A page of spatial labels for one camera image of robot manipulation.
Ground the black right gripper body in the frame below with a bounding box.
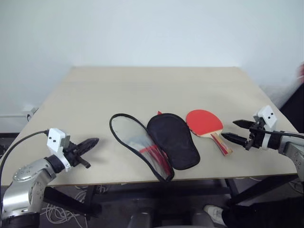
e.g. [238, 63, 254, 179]
[244, 118, 266, 152]

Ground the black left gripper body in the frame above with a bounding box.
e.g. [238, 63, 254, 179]
[63, 140, 92, 169]

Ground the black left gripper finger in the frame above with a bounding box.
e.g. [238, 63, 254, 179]
[79, 143, 97, 156]
[80, 137, 100, 149]

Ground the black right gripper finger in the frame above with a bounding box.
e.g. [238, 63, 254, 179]
[221, 132, 249, 147]
[232, 119, 256, 130]

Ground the red table tennis paddle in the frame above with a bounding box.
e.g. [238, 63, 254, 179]
[185, 109, 234, 157]

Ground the red black paddle case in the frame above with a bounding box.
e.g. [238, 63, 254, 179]
[109, 110, 201, 183]

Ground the white shoe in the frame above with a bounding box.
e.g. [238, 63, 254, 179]
[203, 204, 227, 226]

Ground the blurred reddish person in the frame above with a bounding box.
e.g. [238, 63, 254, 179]
[296, 61, 304, 83]

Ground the grey rounded shape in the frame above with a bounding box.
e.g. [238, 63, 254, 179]
[127, 210, 153, 228]
[191, 212, 216, 228]

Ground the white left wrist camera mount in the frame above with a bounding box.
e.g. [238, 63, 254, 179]
[47, 128, 72, 173]

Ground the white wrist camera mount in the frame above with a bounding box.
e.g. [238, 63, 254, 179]
[253, 105, 278, 151]
[47, 128, 72, 173]

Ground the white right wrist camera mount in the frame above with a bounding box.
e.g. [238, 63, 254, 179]
[253, 105, 278, 151]

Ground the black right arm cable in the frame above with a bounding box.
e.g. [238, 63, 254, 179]
[257, 127, 304, 139]

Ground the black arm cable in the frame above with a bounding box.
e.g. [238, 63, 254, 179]
[257, 127, 304, 139]
[0, 130, 50, 190]

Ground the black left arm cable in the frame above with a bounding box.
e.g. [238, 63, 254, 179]
[0, 130, 50, 190]

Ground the white floor cable bundle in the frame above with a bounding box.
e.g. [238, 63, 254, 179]
[39, 185, 87, 225]
[286, 179, 304, 199]

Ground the white wall fitting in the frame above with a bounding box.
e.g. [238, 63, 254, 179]
[0, 104, 39, 122]

